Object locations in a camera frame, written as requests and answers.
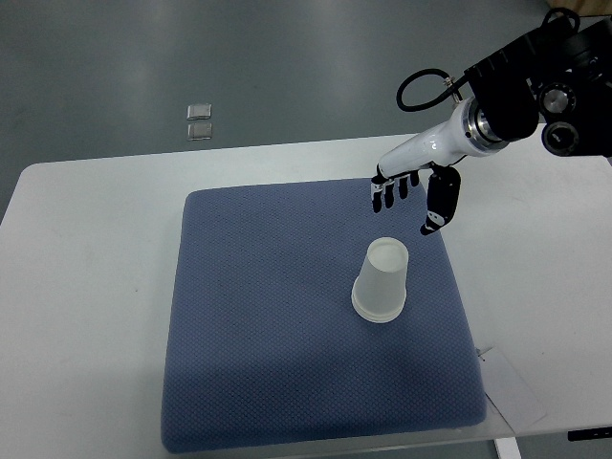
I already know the white paper tag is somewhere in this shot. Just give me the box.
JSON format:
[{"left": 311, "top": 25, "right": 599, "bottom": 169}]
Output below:
[{"left": 479, "top": 347, "right": 546, "bottom": 434}]

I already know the white table leg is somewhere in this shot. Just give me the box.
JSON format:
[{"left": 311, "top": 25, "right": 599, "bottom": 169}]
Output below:
[{"left": 493, "top": 437, "right": 522, "bottom": 459}]

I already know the black table control panel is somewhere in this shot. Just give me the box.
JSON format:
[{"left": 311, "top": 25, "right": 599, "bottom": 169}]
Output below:
[{"left": 567, "top": 426, "right": 612, "bottom": 442}]

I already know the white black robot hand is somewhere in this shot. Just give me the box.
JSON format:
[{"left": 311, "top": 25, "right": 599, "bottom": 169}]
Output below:
[{"left": 370, "top": 98, "right": 510, "bottom": 235}]

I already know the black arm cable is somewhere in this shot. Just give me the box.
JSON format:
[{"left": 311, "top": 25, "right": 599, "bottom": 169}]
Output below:
[{"left": 397, "top": 69, "right": 472, "bottom": 113}]

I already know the white paper cup on mat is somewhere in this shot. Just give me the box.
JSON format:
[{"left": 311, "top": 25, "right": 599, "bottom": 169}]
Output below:
[{"left": 351, "top": 289, "right": 406, "bottom": 323}]

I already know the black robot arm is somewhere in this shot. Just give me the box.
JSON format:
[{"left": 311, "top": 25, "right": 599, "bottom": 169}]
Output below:
[{"left": 371, "top": 7, "right": 611, "bottom": 235}]

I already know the wooden box corner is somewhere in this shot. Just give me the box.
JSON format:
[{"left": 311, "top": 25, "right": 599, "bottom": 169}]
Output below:
[{"left": 546, "top": 0, "right": 612, "bottom": 18}]

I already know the upper metal floor plate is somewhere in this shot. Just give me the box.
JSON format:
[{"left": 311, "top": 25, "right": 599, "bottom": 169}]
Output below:
[{"left": 186, "top": 103, "right": 212, "bottom": 120}]

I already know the white paper cup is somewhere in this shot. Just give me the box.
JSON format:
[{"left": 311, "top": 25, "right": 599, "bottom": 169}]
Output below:
[
  {"left": 352, "top": 237, "right": 409, "bottom": 313},
  {"left": 351, "top": 289, "right": 406, "bottom": 323}
]

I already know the blue textured cushion mat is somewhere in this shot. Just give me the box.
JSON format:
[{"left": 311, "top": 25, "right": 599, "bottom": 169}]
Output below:
[{"left": 161, "top": 179, "right": 487, "bottom": 453}]

